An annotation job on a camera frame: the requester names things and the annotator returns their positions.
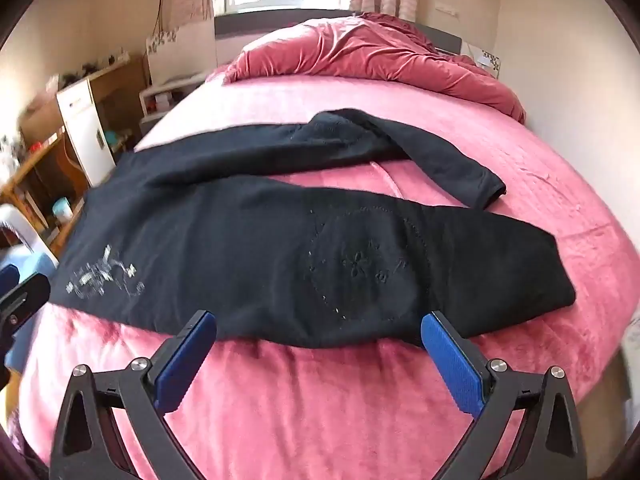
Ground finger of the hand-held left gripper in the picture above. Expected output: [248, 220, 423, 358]
[0, 264, 52, 333]

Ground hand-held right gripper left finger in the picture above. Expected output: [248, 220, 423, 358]
[50, 310, 218, 480]

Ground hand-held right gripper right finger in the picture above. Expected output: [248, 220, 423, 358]
[420, 310, 587, 480]

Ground black pants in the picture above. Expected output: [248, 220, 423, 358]
[47, 108, 576, 351]

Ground blue plastic stool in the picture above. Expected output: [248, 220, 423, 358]
[0, 252, 58, 286]

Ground white plastic chair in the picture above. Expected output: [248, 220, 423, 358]
[0, 205, 58, 261]

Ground pink bed sheet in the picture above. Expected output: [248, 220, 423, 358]
[17, 72, 640, 480]

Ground white cabinet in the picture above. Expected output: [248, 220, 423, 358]
[56, 77, 118, 188]

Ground plain cardboard box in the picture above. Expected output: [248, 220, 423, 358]
[20, 92, 66, 148]

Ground wooden desk shelf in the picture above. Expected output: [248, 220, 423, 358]
[0, 55, 151, 251]

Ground white low shelf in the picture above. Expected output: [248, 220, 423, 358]
[139, 76, 206, 121]

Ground floral cardboard box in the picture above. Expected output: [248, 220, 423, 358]
[146, 22, 217, 83]

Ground small floral box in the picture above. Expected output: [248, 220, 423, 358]
[477, 50, 501, 78]

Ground red quilt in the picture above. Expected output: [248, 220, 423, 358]
[222, 12, 526, 123]

